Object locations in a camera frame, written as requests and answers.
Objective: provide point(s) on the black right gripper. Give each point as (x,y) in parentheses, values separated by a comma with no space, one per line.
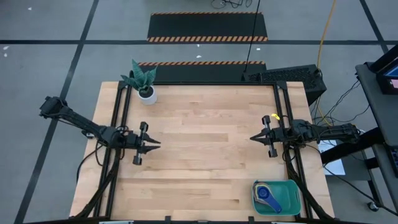
(283,135)

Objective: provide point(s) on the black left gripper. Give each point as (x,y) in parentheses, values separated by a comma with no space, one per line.
(132,141)

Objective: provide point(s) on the small dark blue measuring cup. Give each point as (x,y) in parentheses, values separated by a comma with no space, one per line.
(264,193)

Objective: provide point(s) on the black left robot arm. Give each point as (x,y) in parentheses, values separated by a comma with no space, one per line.
(81,123)

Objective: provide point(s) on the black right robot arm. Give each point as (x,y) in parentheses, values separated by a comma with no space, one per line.
(335,132)

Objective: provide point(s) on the teal plastic basket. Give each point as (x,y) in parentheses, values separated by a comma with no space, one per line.
(289,196)

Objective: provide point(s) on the yellow gripper tag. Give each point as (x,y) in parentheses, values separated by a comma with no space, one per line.
(275,116)

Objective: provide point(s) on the snake plant in white pot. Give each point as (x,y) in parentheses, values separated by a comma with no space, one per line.
(147,93)

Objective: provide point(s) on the black computer case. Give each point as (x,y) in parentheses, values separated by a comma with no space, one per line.
(289,74)

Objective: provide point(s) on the white paper sheet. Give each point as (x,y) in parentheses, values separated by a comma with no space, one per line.
(334,166)

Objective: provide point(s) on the black hazard striped floor mat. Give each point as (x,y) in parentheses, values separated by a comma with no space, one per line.
(202,73)
(205,26)

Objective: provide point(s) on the black side desk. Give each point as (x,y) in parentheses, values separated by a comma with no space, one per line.
(382,118)

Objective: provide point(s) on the black caster wheel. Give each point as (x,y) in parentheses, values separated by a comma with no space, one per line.
(373,206)

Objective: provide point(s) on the laptop with lit screen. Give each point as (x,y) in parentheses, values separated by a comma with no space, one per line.
(387,84)

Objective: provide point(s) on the black aluminium table frame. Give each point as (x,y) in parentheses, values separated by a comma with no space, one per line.
(202,83)

